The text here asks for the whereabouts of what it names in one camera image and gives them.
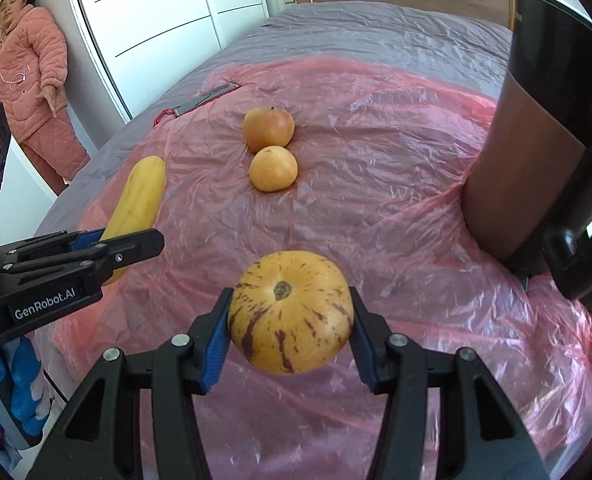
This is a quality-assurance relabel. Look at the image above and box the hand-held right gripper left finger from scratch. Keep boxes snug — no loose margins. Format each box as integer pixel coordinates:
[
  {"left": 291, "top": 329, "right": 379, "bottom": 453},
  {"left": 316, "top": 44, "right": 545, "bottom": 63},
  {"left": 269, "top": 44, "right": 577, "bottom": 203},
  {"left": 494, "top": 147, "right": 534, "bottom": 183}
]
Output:
[{"left": 26, "top": 287, "right": 234, "bottom": 480}]

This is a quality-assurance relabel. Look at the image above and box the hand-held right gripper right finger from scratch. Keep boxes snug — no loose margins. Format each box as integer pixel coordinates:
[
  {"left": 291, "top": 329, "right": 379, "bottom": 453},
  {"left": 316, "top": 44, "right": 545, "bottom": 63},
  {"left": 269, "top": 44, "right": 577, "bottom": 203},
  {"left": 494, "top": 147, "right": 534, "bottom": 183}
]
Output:
[{"left": 348, "top": 287, "right": 551, "bottom": 480}]

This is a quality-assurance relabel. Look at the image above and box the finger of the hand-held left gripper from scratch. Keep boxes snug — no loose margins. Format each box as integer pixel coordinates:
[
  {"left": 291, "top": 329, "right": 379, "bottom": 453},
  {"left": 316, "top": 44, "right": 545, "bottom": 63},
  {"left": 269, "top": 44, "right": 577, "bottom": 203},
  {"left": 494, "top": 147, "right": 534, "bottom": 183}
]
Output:
[
  {"left": 0, "top": 228, "right": 106, "bottom": 262},
  {"left": 0, "top": 228, "right": 165, "bottom": 292}
]

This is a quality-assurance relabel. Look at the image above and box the yellow banana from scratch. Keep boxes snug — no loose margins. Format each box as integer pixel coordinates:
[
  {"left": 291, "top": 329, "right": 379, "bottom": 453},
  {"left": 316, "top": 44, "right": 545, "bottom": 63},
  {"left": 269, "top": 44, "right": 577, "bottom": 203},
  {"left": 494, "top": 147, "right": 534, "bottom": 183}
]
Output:
[{"left": 98, "top": 156, "right": 167, "bottom": 287}]

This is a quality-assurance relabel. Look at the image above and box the striped pepino melon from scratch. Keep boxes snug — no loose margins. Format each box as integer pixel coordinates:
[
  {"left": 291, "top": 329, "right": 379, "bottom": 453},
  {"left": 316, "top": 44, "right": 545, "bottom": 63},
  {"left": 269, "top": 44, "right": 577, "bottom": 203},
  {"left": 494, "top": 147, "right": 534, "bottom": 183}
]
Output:
[{"left": 227, "top": 251, "right": 355, "bottom": 376}]

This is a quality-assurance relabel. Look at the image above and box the reddish yellow apple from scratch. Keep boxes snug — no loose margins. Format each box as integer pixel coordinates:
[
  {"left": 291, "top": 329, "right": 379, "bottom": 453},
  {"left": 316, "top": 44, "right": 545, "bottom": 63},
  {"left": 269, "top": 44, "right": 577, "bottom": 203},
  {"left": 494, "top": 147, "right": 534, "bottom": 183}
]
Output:
[{"left": 242, "top": 106, "right": 295, "bottom": 152}]

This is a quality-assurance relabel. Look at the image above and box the pink plastic sheet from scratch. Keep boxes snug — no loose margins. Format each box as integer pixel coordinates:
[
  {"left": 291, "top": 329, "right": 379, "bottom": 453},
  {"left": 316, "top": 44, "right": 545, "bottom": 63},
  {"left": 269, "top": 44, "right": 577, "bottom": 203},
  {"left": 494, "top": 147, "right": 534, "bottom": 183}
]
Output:
[{"left": 51, "top": 57, "right": 592, "bottom": 480}]

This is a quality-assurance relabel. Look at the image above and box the phone in red case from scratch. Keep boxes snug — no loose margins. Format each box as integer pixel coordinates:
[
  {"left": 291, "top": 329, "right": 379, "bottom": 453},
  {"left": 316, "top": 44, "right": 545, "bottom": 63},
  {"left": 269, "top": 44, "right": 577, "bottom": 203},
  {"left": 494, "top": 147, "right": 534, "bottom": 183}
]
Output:
[{"left": 173, "top": 81, "right": 240, "bottom": 117}]

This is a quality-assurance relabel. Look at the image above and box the white wardrobe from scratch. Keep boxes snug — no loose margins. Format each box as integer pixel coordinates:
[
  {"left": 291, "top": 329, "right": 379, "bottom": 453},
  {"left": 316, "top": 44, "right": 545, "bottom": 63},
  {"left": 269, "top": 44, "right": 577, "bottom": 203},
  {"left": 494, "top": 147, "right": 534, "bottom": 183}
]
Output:
[{"left": 61, "top": 0, "right": 309, "bottom": 121}]

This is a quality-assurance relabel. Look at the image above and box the bed with grey cover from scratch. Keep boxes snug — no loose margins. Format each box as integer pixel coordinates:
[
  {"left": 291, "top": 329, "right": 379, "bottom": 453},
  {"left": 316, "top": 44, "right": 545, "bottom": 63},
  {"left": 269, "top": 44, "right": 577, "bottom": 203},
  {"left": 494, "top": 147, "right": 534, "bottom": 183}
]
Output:
[{"left": 36, "top": 1, "right": 514, "bottom": 241}]

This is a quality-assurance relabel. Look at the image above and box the white earphone cable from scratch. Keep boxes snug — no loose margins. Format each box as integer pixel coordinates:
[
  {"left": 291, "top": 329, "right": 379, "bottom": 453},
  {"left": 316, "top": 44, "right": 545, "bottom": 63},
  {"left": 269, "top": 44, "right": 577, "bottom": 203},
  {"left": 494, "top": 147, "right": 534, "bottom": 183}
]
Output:
[{"left": 0, "top": 45, "right": 27, "bottom": 91}]

